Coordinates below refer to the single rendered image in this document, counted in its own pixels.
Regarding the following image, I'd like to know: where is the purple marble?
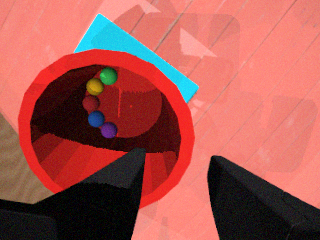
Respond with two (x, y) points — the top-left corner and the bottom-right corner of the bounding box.
(101, 121), (119, 139)

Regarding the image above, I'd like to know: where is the red cup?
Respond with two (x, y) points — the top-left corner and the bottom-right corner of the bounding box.
(17, 49), (195, 209)

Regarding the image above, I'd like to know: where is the yellow marble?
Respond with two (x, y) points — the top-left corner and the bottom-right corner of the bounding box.
(85, 79), (104, 96)

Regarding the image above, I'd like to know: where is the red marble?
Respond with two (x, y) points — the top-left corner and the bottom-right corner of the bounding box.
(81, 95), (100, 111)

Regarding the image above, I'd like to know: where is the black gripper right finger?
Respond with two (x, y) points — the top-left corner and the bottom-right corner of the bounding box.
(207, 155), (320, 240)

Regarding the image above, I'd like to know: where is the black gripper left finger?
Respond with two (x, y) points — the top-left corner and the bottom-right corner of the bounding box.
(0, 148), (145, 240)

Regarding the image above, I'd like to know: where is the blue marble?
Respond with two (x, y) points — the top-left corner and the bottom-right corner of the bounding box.
(88, 109), (105, 127)

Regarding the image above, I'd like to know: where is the green marble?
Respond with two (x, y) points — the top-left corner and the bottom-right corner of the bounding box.
(100, 67), (119, 85)

